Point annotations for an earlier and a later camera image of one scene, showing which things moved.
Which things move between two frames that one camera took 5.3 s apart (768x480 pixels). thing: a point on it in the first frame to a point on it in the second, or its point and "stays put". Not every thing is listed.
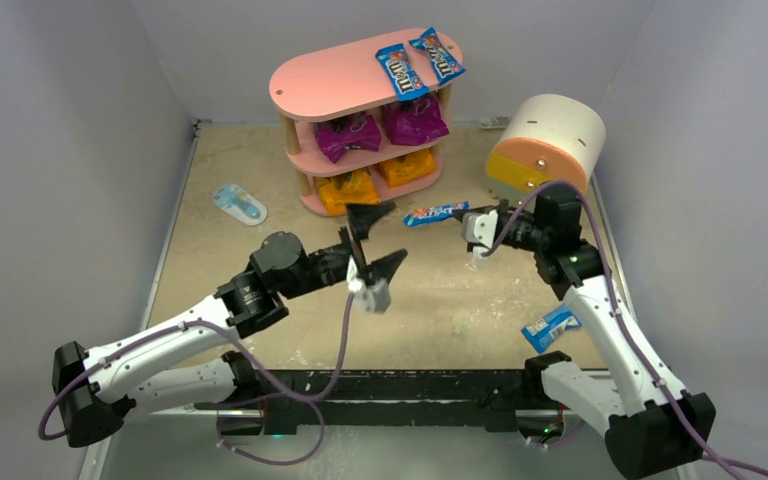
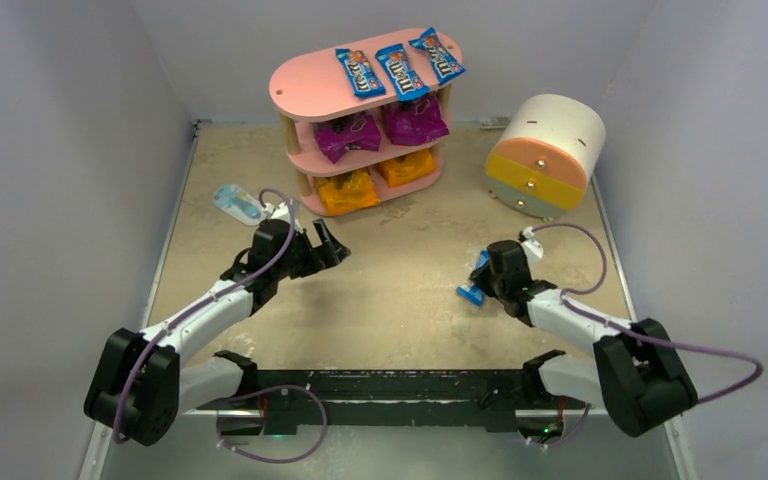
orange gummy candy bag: [407, 167] stays put
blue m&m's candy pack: [397, 64] stays put
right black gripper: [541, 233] to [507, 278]
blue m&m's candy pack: [443, 65] stays put
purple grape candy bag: [415, 121] stays put
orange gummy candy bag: [358, 188] stays put
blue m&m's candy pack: [432, 214] to [363, 79]
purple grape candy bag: [337, 136] stays put
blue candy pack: [545, 332] to [471, 292]
